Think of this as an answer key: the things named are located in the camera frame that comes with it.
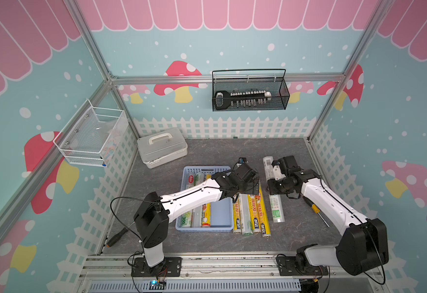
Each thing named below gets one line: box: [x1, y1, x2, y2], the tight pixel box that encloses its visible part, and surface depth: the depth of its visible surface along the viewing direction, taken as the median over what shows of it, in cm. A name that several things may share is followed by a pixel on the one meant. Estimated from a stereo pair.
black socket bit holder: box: [214, 90, 273, 110], surface depth 91 cm
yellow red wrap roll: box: [233, 193, 243, 234], surface depth 86 cm
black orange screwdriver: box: [106, 227, 129, 248], surface depth 81 cm
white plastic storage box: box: [136, 126, 188, 169], surface depth 105 cm
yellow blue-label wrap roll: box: [256, 181, 272, 239], surface depth 86 cm
